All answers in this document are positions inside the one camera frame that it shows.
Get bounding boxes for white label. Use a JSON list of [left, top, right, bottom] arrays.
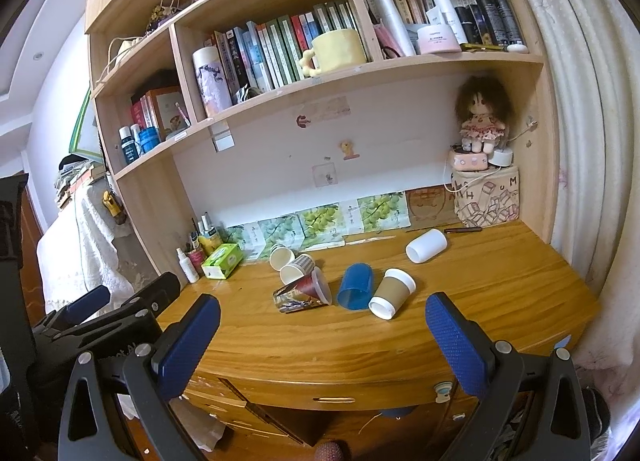
[[210, 118, 236, 152]]

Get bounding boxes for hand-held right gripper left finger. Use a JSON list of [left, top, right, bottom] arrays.
[[57, 293, 222, 461]]

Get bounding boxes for white paper sheet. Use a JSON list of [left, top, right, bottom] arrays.
[[170, 398, 227, 453]]

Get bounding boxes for plain white paper cup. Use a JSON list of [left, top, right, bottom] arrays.
[[269, 243, 297, 272]]

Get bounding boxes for yellow mug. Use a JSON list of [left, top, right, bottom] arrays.
[[299, 29, 368, 78]]

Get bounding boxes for yellow toy figure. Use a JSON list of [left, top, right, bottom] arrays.
[[102, 190, 124, 224]]

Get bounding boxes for white plastic cup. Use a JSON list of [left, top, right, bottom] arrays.
[[405, 228, 448, 263]]

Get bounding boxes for clear adhesive hook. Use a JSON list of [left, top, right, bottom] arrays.
[[312, 163, 338, 188]]

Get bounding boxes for white round device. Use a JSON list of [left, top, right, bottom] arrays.
[[487, 147, 516, 169]]

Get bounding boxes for red books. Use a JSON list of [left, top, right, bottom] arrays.
[[130, 90, 157, 139]]

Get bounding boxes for pile of books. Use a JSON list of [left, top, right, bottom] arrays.
[[52, 153, 108, 212]]

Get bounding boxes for white cable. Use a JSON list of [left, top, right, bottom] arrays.
[[444, 123, 540, 194]]

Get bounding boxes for blue plastic cup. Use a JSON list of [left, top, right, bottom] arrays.
[[336, 262, 376, 312]]

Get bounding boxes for black spray bottle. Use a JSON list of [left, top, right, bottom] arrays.
[[471, 0, 506, 46], [490, 0, 526, 46]]

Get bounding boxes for striped paper cup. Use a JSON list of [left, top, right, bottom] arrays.
[[279, 254, 317, 286]]

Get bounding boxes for green framed picture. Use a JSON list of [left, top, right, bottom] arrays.
[[70, 88, 103, 164]]

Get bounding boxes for white curtain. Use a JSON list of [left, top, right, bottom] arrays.
[[495, 0, 640, 442]]

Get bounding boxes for wooden bookshelf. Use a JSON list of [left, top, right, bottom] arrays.
[[85, 0, 558, 302]]

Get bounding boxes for blue jar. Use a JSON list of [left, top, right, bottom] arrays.
[[139, 127, 161, 154]]

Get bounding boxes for beige cloth bag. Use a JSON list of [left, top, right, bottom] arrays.
[[95, 36, 146, 86]]

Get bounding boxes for pink spotted box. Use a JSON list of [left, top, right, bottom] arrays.
[[447, 147, 491, 172]]

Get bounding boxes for row of green books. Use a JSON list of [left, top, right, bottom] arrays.
[[215, 0, 362, 102]]

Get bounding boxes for brown paper cup white lid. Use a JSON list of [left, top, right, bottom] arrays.
[[368, 268, 417, 320]]

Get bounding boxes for picture print box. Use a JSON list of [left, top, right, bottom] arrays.
[[150, 87, 191, 139]]

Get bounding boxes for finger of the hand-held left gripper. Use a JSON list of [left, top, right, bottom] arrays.
[[30, 285, 112, 343], [50, 272, 182, 356]]

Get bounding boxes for wooden desk drawer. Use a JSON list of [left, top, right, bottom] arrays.
[[220, 375, 437, 413]]

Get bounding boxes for white floral thermos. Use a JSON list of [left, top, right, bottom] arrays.
[[192, 46, 233, 116]]

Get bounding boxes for cube pattern paper box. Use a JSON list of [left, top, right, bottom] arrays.
[[451, 166, 521, 228]]

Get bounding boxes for brown hair rag doll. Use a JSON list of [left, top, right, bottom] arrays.
[[454, 75, 514, 154]]

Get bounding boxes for silver bottle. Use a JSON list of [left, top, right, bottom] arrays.
[[372, 0, 417, 58]]

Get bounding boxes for brown printed card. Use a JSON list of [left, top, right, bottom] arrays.
[[405, 187, 458, 229]]

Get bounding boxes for red paper cup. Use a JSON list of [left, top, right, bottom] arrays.
[[295, 266, 332, 307]]

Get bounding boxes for white lace cloth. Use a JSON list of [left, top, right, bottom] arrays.
[[37, 183, 137, 314]]

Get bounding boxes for green tissue box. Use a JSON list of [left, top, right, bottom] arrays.
[[201, 242, 243, 281]]

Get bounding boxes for row of beige books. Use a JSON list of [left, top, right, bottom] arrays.
[[359, 0, 481, 28]]

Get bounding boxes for yellow bottle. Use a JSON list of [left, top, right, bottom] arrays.
[[197, 233, 222, 257]]

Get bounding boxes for pink cream jar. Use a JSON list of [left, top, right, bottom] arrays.
[[415, 24, 462, 56]]

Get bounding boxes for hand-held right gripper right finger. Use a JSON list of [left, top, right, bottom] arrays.
[[425, 292, 594, 461]]

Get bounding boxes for dark green bottle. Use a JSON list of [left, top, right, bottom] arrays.
[[118, 127, 139, 166]]

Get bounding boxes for white tube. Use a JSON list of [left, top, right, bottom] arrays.
[[431, 0, 467, 38]]

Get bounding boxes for small white spray bottle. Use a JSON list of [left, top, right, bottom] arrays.
[[175, 247, 201, 284]]

